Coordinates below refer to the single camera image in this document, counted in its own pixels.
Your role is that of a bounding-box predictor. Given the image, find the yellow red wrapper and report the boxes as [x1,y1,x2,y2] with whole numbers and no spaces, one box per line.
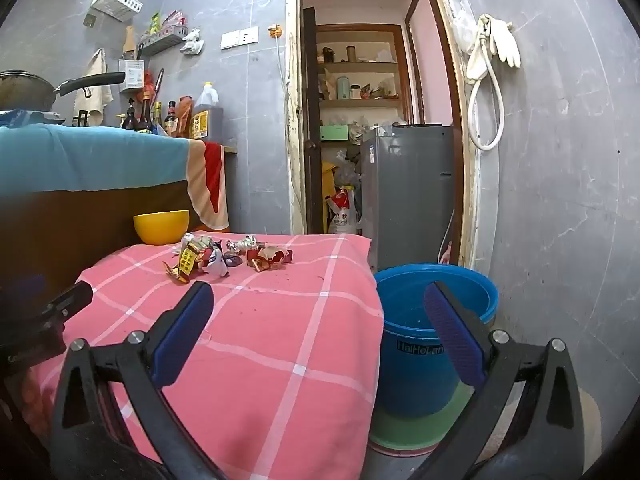
[162,245,203,285]

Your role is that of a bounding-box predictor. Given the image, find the blue plastic bucket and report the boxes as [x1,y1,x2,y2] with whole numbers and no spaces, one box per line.
[372,263,499,418]

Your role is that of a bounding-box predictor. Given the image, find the clear plastic wrapper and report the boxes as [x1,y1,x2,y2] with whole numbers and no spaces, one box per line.
[172,232,221,256]

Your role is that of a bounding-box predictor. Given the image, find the blue cooktop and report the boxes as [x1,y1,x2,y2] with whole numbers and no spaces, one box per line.
[0,108,66,127]

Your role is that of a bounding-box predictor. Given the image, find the white wrapper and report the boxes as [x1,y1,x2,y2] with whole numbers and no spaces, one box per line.
[200,247,231,277]

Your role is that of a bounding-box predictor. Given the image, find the black frying pan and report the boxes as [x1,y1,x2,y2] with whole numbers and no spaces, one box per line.
[0,71,126,111]

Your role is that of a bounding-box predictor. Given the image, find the white red rice bag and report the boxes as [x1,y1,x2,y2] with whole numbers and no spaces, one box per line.
[326,186,362,235]

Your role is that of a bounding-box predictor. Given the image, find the white rubber gloves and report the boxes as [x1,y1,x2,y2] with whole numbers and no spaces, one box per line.
[477,14,522,68]

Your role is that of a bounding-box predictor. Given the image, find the green plastic basin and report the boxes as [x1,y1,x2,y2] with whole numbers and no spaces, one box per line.
[369,380,481,456]

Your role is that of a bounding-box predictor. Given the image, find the grey washing machine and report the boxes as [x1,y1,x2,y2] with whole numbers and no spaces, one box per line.
[360,124,457,272]

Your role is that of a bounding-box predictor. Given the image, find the dark wooden door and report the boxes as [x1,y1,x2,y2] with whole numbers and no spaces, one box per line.
[301,6,323,235]

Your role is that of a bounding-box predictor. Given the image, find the teal orange red cloth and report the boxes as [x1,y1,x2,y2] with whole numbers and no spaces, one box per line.
[0,122,231,233]

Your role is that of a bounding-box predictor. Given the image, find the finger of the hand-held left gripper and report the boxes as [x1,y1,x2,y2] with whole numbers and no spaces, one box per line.
[37,282,95,328]

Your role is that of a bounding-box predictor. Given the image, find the white shower hose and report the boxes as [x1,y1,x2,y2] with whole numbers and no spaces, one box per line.
[467,30,505,151]

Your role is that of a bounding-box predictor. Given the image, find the yellow bowl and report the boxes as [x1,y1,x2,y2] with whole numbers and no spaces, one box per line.
[133,209,191,246]

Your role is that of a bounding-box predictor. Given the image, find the pink plaid cloth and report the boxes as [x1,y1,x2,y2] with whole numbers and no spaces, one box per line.
[22,232,385,480]

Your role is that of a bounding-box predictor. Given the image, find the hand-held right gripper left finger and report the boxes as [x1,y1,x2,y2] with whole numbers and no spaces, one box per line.
[50,281,226,480]

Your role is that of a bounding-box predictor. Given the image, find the clear plastic bag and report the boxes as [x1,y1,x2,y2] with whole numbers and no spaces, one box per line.
[450,7,476,53]

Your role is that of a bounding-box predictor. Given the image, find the white rag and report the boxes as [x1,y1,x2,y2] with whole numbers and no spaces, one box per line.
[180,27,205,56]

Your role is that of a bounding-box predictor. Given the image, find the white power cable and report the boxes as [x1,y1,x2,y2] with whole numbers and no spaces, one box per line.
[274,35,291,101]

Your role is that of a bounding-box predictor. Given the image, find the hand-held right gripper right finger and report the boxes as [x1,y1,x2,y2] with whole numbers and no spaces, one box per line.
[422,281,586,480]

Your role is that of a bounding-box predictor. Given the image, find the brown wooden cabinet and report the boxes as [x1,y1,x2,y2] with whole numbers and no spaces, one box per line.
[0,177,238,306]

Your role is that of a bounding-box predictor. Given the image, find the wooden shelf unit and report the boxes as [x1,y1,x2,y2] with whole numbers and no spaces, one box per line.
[316,24,413,126]

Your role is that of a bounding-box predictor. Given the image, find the red torn wrapper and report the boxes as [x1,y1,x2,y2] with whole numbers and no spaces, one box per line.
[244,246,294,273]

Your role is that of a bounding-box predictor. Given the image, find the orange snack packet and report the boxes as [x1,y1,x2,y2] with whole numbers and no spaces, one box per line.
[176,96,194,138]

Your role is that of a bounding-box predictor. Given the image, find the white knife holder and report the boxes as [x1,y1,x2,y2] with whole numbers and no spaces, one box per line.
[118,59,146,93]

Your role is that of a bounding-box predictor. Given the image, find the tall dark sauce bottle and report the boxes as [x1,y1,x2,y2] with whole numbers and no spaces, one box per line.
[137,91,153,133]

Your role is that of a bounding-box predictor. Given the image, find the grey wall shelf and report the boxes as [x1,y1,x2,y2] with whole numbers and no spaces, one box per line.
[137,26,188,57]

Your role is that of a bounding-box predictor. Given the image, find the cooking oil jug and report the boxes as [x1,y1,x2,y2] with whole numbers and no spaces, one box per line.
[189,82,223,140]

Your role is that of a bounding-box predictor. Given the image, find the beige hanging towel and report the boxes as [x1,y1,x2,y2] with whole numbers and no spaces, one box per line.
[74,48,115,126]

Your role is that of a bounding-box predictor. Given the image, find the white wall basket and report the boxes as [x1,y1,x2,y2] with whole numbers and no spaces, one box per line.
[90,0,142,22]

